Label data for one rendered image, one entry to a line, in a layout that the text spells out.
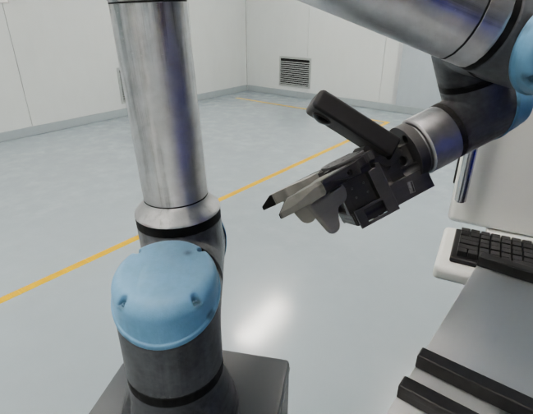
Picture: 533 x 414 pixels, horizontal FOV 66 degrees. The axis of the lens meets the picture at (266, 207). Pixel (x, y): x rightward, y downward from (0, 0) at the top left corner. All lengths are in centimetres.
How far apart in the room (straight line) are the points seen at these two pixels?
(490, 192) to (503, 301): 41
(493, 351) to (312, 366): 120
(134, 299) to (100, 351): 149
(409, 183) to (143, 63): 34
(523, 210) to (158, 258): 84
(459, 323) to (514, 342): 7
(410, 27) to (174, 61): 25
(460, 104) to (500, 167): 51
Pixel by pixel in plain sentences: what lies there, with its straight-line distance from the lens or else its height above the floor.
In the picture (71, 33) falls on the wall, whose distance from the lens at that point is 553.
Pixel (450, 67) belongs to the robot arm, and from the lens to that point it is 54.
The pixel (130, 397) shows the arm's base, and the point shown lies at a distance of 57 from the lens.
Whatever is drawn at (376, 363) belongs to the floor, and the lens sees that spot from 182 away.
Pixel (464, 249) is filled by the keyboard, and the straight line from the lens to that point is 95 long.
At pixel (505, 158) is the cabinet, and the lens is 106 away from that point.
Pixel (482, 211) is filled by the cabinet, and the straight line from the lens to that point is 110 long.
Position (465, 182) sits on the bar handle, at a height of 93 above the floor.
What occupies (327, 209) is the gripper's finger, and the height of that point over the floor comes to 108.
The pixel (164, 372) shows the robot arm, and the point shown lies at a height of 93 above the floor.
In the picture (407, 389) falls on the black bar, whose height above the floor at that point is 90.
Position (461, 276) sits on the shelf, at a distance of 92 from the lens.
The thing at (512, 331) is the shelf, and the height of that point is 88.
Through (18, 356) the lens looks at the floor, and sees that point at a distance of 205.
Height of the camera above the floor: 127
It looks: 26 degrees down
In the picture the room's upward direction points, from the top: straight up
